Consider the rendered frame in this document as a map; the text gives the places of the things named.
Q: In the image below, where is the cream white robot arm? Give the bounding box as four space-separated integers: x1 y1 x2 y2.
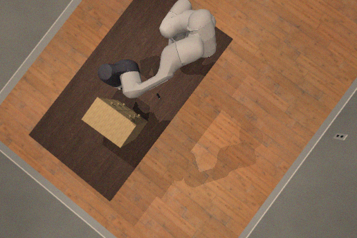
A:
98 0 217 98

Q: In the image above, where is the tan wooden chest of drawers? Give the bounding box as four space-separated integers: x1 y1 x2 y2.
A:
82 97 148 148

